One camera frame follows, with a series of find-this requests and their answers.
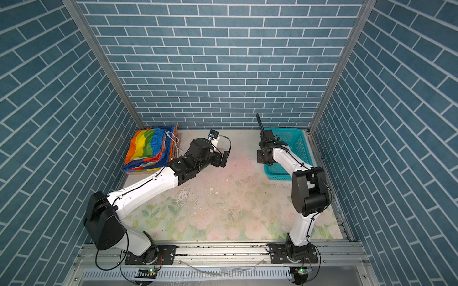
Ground red shorts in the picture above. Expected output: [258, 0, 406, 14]
[123, 125, 177, 172]

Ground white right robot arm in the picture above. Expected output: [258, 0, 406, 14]
[256, 139, 331, 247]

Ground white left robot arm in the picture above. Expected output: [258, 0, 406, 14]
[83, 138, 230, 264]

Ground teal plastic laundry basket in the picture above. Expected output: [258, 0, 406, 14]
[262, 128, 315, 181]

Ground right controller board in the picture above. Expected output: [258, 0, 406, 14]
[289, 266, 312, 286]

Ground controller board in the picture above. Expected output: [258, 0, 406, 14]
[289, 266, 312, 286]
[134, 269, 157, 286]

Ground left controller board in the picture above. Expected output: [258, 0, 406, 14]
[134, 269, 157, 286]

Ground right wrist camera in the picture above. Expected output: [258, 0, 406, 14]
[260, 129, 276, 145]

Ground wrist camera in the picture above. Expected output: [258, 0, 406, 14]
[208, 129, 219, 147]
[260, 129, 276, 145]

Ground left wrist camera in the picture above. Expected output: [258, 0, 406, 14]
[208, 129, 219, 147]

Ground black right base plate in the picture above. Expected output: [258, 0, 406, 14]
[265, 243, 319, 264]

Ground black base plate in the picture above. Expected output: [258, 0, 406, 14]
[265, 243, 319, 264]
[125, 245, 177, 265]

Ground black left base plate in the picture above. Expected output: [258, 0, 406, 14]
[125, 245, 177, 265]

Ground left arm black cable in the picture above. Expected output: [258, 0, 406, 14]
[94, 230, 130, 271]

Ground aluminium front rail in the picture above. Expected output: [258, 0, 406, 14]
[64, 240, 378, 286]

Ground aluminium right corner post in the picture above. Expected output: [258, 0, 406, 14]
[309, 0, 376, 133]

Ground aluminium corner post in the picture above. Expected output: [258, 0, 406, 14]
[62, 0, 146, 129]
[309, 0, 376, 133]

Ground aluminium left corner post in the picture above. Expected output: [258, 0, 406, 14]
[62, 0, 146, 129]

